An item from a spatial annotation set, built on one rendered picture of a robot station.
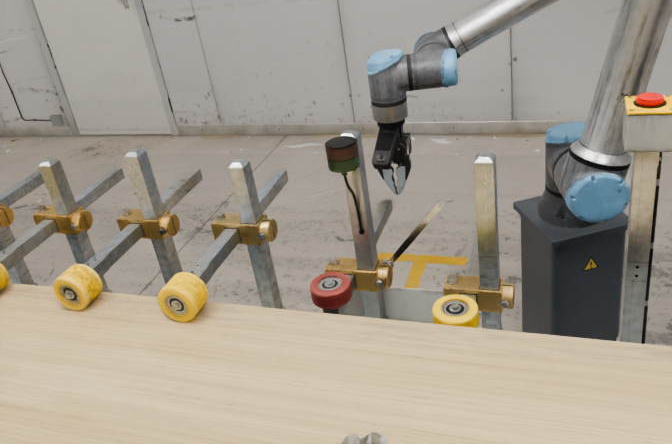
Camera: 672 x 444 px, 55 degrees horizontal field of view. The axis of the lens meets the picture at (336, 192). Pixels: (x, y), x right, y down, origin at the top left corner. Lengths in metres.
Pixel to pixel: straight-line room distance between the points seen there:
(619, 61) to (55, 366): 1.36
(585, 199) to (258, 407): 1.01
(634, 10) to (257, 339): 1.09
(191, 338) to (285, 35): 3.17
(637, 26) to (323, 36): 2.74
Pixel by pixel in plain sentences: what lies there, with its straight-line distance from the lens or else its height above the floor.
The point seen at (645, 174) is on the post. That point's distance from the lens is 1.18.
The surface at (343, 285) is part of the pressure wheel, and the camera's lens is 1.26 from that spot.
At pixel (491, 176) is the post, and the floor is 1.09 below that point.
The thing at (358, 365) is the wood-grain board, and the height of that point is 0.90.
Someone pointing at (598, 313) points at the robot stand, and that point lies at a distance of 2.16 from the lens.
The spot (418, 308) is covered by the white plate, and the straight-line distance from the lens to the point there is 1.43.
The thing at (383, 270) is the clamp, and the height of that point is 0.87.
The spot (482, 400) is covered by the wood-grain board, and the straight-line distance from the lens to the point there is 1.02.
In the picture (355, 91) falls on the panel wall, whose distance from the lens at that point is 4.18.
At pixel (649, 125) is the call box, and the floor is 1.20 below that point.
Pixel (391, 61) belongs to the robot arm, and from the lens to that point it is 1.57.
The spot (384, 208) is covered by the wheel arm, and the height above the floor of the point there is 0.86.
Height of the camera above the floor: 1.63
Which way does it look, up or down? 27 degrees down
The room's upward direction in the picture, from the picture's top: 9 degrees counter-clockwise
